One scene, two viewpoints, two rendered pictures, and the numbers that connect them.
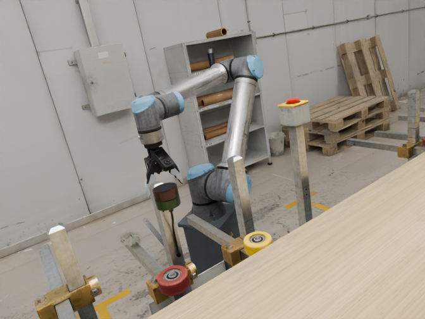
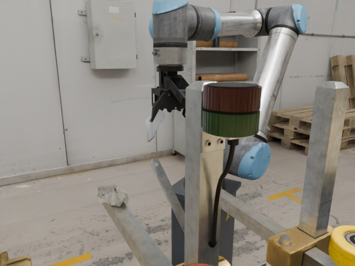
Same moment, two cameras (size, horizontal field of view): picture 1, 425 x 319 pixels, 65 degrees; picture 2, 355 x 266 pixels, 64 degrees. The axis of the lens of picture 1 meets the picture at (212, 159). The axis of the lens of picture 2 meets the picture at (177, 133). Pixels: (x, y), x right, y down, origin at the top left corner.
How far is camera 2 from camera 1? 55 cm
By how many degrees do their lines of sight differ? 3
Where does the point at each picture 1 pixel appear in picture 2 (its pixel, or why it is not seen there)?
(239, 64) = (280, 12)
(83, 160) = (72, 111)
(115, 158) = (103, 116)
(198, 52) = not seen: hidden behind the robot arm
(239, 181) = (334, 128)
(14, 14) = not seen: outside the picture
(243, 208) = (325, 179)
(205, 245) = not seen: hidden behind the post
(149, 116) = (176, 22)
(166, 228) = (203, 182)
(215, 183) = (226, 148)
